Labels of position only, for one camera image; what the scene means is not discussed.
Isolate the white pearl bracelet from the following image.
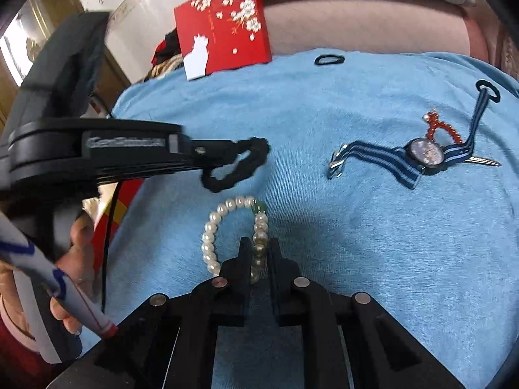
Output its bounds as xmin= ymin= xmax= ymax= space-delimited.
xmin=201 ymin=195 xmax=270 ymax=285

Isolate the black scrunchie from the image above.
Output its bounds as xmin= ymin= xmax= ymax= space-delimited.
xmin=199 ymin=137 xmax=271 ymax=194

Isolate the white blue printed cord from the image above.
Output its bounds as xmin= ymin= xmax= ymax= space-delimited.
xmin=0 ymin=211 xmax=119 ymax=339

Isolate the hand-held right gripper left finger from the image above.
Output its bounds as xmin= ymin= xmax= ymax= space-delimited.
xmin=46 ymin=237 xmax=253 ymax=389

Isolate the wavy black hair tie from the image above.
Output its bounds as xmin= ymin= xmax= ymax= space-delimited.
xmin=475 ymin=80 xmax=502 ymax=105

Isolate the blue striped strap watch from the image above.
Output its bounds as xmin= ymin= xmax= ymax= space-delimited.
xmin=327 ymin=88 xmax=502 ymax=191

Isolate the person's left forearm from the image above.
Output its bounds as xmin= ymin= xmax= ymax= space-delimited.
xmin=0 ymin=260 xmax=40 ymax=353

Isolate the dark red clothes pile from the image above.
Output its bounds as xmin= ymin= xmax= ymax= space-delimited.
xmin=142 ymin=30 xmax=186 ymax=84

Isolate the person's left hand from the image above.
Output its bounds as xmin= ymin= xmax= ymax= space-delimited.
xmin=51 ymin=212 xmax=100 ymax=335

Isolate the red floral gift box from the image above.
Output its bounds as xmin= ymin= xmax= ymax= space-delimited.
xmin=174 ymin=0 xmax=272 ymax=81

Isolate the black cable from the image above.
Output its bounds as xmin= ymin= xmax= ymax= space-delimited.
xmin=101 ymin=182 xmax=123 ymax=313

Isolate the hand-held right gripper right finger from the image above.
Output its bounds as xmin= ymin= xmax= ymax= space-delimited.
xmin=268 ymin=238 xmax=467 ymax=389

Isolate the red bead bracelet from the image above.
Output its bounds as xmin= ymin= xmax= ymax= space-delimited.
xmin=423 ymin=108 xmax=464 ymax=145

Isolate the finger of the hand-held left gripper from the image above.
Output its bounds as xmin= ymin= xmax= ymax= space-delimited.
xmin=190 ymin=138 xmax=245 ymax=170

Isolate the pink sofa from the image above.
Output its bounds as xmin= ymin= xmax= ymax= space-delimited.
xmin=259 ymin=0 xmax=519 ymax=74

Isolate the blue blanket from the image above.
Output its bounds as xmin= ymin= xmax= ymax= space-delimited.
xmin=46 ymin=49 xmax=519 ymax=389

